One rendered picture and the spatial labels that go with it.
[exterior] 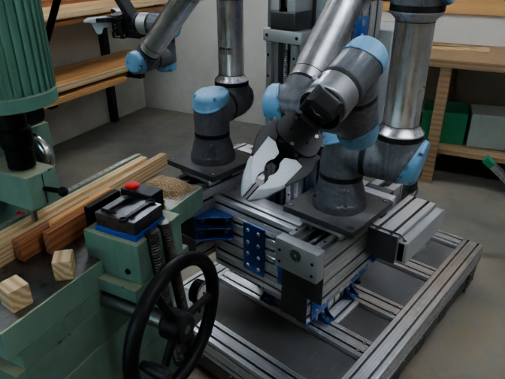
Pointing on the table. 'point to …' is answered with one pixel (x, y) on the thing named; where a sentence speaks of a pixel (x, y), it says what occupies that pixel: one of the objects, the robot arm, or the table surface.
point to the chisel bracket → (28, 185)
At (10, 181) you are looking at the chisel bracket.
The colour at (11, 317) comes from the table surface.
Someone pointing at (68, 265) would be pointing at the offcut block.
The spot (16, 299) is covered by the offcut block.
